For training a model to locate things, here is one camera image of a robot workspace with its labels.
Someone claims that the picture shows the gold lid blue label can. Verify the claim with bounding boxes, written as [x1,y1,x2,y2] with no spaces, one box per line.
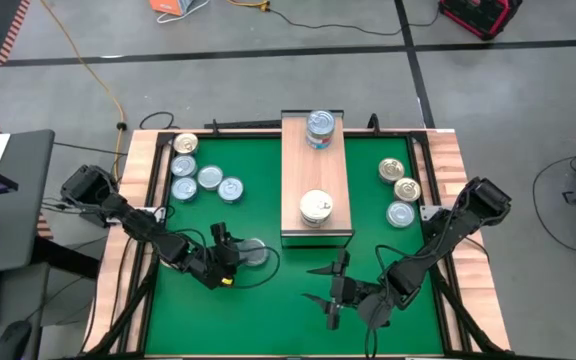
[378,157,406,184]
[393,176,422,203]

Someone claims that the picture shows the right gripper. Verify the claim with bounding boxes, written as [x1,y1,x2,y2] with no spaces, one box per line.
[300,248,371,332]

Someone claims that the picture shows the yellow cable plug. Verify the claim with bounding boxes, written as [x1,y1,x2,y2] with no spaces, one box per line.
[225,0,272,12]

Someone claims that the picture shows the silver can white green label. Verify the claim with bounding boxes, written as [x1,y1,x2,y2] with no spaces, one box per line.
[385,200,416,229]

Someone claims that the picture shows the grey low desk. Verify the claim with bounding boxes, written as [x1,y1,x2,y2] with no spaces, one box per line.
[0,262,52,360]

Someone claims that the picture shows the yellow extension cable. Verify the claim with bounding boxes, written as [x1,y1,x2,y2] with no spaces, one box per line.
[39,0,128,184]

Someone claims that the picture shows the black computer mouse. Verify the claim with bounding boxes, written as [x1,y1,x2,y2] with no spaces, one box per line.
[0,319,33,360]

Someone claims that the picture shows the black bar behind table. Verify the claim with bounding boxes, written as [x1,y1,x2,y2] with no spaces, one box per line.
[203,118,283,130]

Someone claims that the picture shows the black floor cable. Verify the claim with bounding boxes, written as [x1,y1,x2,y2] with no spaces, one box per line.
[267,4,442,37]

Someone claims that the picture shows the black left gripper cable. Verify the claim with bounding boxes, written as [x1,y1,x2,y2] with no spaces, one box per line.
[167,227,282,290]

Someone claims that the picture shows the olive green tuna can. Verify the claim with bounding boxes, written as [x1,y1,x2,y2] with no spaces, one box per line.
[306,110,337,137]

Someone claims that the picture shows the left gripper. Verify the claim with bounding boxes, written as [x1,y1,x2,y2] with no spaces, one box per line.
[186,221,243,291]

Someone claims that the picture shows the wooden shelf black metal frame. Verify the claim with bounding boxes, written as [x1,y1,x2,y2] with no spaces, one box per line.
[280,109,355,250]

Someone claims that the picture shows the red and black case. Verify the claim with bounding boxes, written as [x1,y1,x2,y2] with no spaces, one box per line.
[437,0,523,41]

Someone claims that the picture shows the orange box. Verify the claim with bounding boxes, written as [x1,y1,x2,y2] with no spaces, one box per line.
[148,0,194,16]

